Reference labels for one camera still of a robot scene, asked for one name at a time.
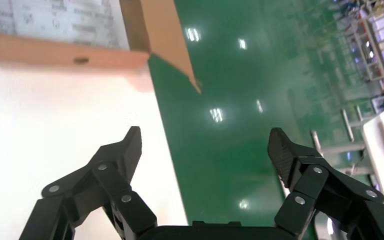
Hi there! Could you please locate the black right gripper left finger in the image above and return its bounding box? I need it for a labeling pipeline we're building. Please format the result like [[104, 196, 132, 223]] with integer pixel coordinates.
[[19, 125, 158, 240]]

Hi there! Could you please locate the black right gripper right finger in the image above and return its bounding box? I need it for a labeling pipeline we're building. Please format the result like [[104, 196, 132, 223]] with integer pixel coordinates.
[[267, 127, 384, 240]]

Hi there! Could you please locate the brown cardboard box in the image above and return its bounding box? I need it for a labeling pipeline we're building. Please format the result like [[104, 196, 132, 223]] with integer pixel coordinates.
[[0, 0, 202, 95]]

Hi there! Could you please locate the white background desk top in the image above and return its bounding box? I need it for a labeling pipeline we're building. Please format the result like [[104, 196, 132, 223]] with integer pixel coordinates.
[[360, 110, 384, 216]]

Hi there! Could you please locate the metal storage shelf rack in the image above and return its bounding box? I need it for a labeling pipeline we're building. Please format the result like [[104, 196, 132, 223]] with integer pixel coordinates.
[[331, 0, 384, 94]]

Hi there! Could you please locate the white printed paper sheet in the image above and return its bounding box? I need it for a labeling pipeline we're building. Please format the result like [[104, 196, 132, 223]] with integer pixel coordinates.
[[0, 0, 130, 51]]

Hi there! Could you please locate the white desk leg frame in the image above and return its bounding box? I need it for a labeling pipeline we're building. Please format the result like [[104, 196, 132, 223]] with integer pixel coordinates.
[[341, 105, 365, 143], [311, 130, 367, 157]]

